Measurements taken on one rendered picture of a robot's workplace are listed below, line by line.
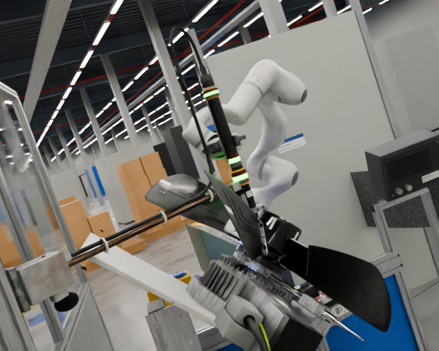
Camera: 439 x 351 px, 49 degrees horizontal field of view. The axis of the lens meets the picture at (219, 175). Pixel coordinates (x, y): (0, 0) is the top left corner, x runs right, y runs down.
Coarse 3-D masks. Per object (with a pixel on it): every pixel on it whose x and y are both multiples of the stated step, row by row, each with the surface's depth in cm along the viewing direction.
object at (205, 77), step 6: (204, 66) 133; (204, 72) 132; (204, 78) 132; (210, 78) 132; (204, 84) 132; (210, 84) 132; (246, 186) 134; (246, 192) 134; (252, 198) 135; (252, 204) 135; (258, 216) 136
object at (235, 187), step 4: (232, 184) 131; (236, 184) 132; (232, 188) 131; (236, 188) 132; (240, 188) 133; (236, 192) 131; (240, 192) 132; (244, 192) 133; (240, 196) 132; (244, 196) 133; (244, 200) 133; (256, 204) 139; (260, 204) 137; (252, 208) 134; (256, 208) 133; (260, 208) 134
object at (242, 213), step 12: (216, 180) 104; (216, 192) 99; (228, 192) 106; (228, 204) 100; (240, 204) 109; (240, 216) 104; (252, 216) 114; (252, 228) 110; (252, 240) 106; (252, 252) 101
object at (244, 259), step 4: (236, 252) 126; (236, 256) 124; (240, 256) 123; (244, 256) 125; (244, 260) 122; (248, 260) 121; (248, 264) 121; (252, 264) 121; (256, 264) 122; (256, 268) 120; (260, 268) 120; (264, 268) 122; (260, 272) 120; (264, 272) 120; (268, 272) 121; (272, 272) 124; (276, 276) 122
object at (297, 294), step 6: (270, 276) 120; (276, 282) 118; (282, 282) 115; (288, 288) 112; (294, 288) 111; (294, 294) 109; (300, 294) 108; (324, 312) 100; (330, 318) 97; (336, 318) 97; (336, 324) 97; (342, 324) 95; (348, 330) 93
